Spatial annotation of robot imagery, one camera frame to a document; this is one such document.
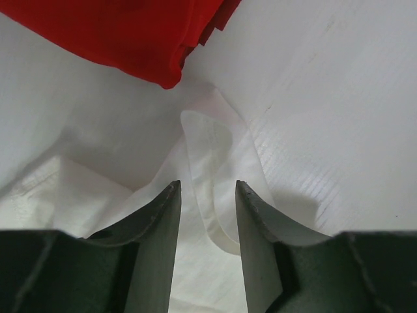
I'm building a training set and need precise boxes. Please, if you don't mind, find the folded red t shirt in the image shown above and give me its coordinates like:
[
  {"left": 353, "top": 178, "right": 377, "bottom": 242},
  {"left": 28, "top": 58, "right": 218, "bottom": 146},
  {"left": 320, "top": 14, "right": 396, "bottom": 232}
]
[{"left": 1, "top": 0, "right": 240, "bottom": 89}]

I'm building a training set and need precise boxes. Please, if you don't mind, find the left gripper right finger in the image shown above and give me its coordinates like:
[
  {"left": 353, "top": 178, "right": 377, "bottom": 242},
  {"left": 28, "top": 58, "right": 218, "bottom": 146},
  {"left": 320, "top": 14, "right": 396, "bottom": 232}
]
[{"left": 235, "top": 181, "right": 416, "bottom": 312}]

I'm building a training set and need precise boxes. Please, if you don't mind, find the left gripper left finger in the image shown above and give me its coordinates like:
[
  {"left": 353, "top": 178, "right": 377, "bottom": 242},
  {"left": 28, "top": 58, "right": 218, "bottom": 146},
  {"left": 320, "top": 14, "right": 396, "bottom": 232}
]
[{"left": 1, "top": 181, "right": 181, "bottom": 312}]

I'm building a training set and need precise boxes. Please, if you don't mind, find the white t shirt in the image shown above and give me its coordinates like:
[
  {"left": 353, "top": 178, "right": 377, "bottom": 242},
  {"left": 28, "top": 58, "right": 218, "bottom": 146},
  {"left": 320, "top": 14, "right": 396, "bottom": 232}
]
[{"left": 1, "top": 90, "right": 274, "bottom": 312}]

